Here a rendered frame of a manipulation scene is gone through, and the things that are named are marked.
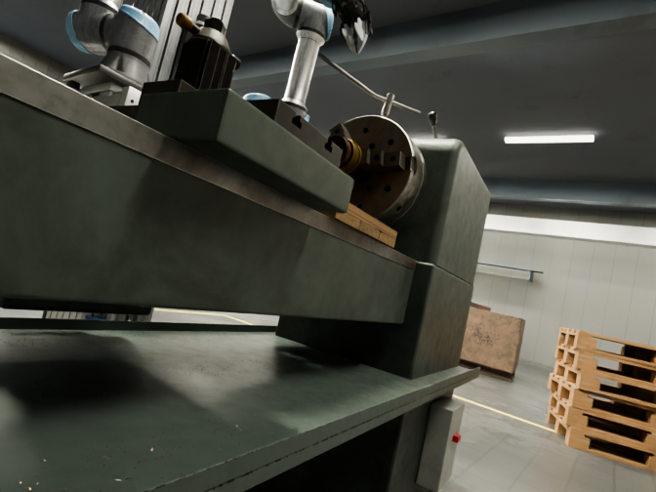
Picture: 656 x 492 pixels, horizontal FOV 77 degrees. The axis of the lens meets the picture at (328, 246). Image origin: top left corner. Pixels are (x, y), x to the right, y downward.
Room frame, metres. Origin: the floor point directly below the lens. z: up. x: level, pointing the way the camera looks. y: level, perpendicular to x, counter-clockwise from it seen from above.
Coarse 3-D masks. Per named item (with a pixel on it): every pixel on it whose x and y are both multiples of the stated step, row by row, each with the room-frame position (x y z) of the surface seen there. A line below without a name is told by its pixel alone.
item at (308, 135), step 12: (120, 108) 0.70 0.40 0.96; (132, 108) 0.68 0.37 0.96; (264, 108) 0.53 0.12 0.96; (276, 108) 0.52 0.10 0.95; (288, 108) 0.54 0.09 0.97; (276, 120) 0.52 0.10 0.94; (288, 120) 0.54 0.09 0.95; (300, 120) 0.56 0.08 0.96; (300, 132) 0.57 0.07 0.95; (312, 132) 0.59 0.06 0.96; (312, 144) 0.60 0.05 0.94; (324, 144) 0.63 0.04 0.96; (324, 156) 0.63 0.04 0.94; (336, 156) 0.66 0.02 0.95
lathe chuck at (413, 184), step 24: (360, 120) 1.15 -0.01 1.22; (384, 120) 1.11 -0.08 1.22; (360, 144) 1.14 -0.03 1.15; (384, 144) 1.11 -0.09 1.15; (408, 144) 1.07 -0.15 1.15; (360, 168) 1.23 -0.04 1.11; (360, 192) 1.13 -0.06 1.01; (384, 192) 1.09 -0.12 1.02; (408, 192) 1.09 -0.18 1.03; (384, 216) 1.11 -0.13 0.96
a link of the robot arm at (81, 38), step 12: (84, 0) 1.15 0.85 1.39; (96, 0) 1.15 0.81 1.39; (108, 0) 1.17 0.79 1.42; (120, 0) 1.20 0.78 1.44; (72, 12) 1.17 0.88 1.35; (84, 12) 1.15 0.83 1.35; (96, 12) 1.15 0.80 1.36; (108, 12) 1.17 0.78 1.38; (72, 24) 1.16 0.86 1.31; (84, 24) 1.15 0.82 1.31; (96, 24) 1.14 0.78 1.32; (72, 36) 1.17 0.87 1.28; (84, 36) 1.16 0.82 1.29; (96, 36) 1.15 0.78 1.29; (84, 48) 1.19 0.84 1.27; (96, 48) 1.18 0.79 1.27
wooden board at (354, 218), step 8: (352, 208) 0.78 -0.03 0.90; (328, 216) 0.74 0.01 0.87; (336, 216) 0.74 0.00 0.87; (344, 216) 0.76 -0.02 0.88; (352, 216) 0.79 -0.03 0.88; (360, 216) 0.81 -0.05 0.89; (368, 216) 0.84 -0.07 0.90; (344, 224) 0.78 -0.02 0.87; (352, 224) 0.79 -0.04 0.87; (360, 224) 0.82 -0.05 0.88; (368, 224) 0.85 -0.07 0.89; (376, 224) 0.88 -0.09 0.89; (384, 224) 0.92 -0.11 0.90; (360, 232) 0.85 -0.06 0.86; (368, 232) 0.86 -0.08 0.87; (376, 232) 0.89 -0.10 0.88; (384, 232) 0.92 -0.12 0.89; (392, 232) 0.97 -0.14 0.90; (376, 240) 0.92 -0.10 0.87; (384, 240) 0.93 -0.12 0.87; (392, 240) 0.97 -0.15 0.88
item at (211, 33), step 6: (204, 30) 0.71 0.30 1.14; (210, 30) 0.71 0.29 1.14; (216, 30) 0.72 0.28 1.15; (192, 36) 0.71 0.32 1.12; (198, 36) 0.70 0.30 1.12; (204, 36) 0.70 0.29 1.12; (210, 36) 0.70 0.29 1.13; (216, 36) 0.71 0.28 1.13; (222, 36) 0.72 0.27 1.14; (222, 42) 0.72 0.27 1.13; (228, 48) 0.74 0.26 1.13
